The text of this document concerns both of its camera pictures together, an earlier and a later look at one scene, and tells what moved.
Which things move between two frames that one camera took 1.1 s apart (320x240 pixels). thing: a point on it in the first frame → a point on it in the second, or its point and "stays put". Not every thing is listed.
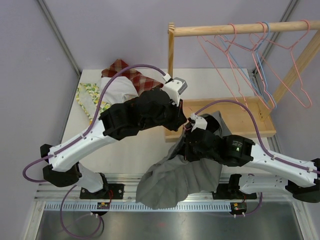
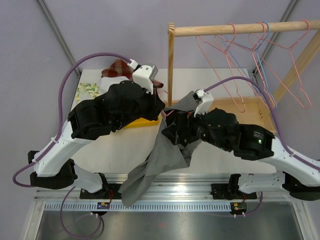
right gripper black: [188, 155] → [184, 120]
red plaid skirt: [140, 82] stays put
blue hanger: [247, 71] stays put
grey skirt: [175, 177] → [164, 154]
